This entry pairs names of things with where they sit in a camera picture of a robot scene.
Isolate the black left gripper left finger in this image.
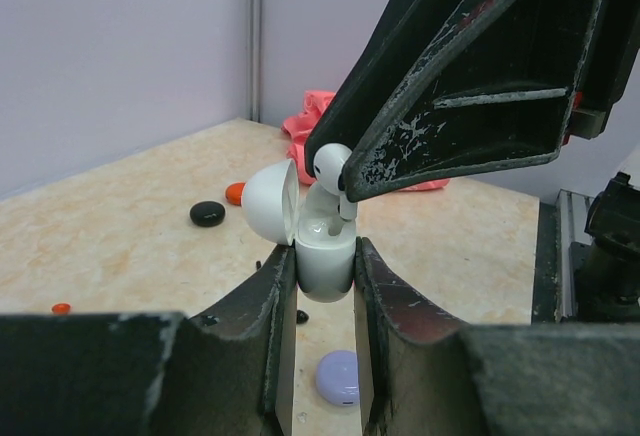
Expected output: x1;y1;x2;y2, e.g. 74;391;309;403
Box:
1;246;297;435

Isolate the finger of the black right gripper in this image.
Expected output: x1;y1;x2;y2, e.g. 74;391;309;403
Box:
302;0;496;186
344;0;604;201

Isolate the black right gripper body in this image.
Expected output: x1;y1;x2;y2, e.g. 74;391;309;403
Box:
566;0;639;139

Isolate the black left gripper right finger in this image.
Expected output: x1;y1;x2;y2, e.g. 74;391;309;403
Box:
354;238;639;435

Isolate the purple earbud charging case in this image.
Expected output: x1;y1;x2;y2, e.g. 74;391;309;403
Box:
315;350;360;407

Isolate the white earbud charging case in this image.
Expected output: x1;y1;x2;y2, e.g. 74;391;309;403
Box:
241;159;357;303

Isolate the orange earbud charging case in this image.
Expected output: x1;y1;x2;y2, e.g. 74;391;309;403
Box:
225;182;245;206

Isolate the black earbud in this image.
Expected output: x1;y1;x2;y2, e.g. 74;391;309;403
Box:
296;310;309;325

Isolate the pink crumpled plastic bag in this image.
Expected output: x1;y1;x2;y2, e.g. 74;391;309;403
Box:
279;89;451;192

